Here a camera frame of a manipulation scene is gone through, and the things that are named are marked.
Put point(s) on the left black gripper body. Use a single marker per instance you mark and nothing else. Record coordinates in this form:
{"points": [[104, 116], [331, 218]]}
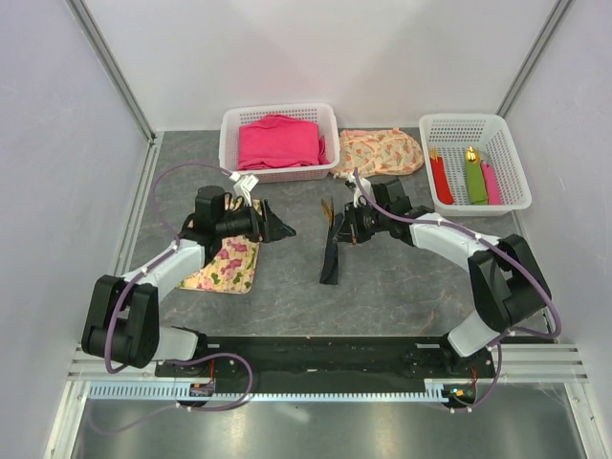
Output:
{"points": [[244, 223]]}

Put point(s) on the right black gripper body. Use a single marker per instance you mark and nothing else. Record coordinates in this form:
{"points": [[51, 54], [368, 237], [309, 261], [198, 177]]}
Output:
{"points": [[364, 222]]}

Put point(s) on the gold spoon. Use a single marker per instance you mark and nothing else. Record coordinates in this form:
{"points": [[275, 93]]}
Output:
{"points": [[328, 209]]}

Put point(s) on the black paper napkin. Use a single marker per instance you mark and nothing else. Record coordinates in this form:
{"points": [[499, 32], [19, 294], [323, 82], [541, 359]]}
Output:
{"points": [[330, 270]]}

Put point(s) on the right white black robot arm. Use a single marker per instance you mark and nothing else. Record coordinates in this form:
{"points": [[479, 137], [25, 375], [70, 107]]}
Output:
{"points": [[507, 285]]}

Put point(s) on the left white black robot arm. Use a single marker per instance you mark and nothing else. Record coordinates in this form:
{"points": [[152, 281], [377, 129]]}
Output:
{"points": [[123, 322]]}

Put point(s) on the red napkin roll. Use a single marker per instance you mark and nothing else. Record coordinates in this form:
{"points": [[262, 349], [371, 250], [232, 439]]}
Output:
{"points": [[440, 178]]}

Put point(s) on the green napkin roll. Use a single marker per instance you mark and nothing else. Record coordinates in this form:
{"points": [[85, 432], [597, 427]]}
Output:
{"points": [[474, 178]]}

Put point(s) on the pink napkin roll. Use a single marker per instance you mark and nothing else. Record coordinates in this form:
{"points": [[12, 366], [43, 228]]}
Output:
{"points": [[491, 185]]}

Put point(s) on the floral placemat tray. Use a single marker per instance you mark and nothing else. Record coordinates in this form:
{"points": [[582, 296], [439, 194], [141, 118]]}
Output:
{"points": [[231, 271]]}

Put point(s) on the white basket with pink cloth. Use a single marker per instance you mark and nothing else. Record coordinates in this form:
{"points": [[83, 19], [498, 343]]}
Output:
{"points": [[320, 113]]}

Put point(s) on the pink folded cloth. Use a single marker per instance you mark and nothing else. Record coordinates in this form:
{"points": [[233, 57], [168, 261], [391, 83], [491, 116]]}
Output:
{"points": [[278, 141]]}

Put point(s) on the white basket with rolls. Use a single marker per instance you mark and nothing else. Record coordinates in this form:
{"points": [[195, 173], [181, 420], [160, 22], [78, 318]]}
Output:
{"points": [[452, 135]]}

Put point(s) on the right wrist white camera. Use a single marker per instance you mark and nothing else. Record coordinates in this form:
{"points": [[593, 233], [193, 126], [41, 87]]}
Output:
{"points": [[362, 190]]}

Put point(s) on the wrist white camera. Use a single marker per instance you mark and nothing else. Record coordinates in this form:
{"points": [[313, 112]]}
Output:
{"points": [[362, 190], [243, 185]]}

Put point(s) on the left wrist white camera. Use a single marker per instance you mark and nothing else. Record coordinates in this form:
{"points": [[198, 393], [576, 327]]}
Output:
{"points": [[243, 185]]}

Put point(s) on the floral drawstring pouch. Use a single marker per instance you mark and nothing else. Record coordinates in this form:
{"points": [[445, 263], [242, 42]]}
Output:
{"points": [[389, 152]]}

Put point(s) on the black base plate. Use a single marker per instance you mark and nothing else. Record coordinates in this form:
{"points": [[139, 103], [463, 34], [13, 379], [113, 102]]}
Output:
{"points": [[411, 357]]}

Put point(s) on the blue slotted cable duct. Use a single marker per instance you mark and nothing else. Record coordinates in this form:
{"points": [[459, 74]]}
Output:
{"points": [[432, 392]]}

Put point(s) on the left aluminium frame post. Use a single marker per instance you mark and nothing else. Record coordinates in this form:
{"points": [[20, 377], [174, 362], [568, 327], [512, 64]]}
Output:
{"points": [[89, 26]]}

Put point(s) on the aluminium frame post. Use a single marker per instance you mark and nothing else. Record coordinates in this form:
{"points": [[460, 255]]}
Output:
{"points": [[89, 26], [542, 41]]}

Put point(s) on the right aluminium frame post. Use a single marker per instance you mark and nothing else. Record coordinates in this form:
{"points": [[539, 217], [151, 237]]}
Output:
{"points": [[542, 41]]}

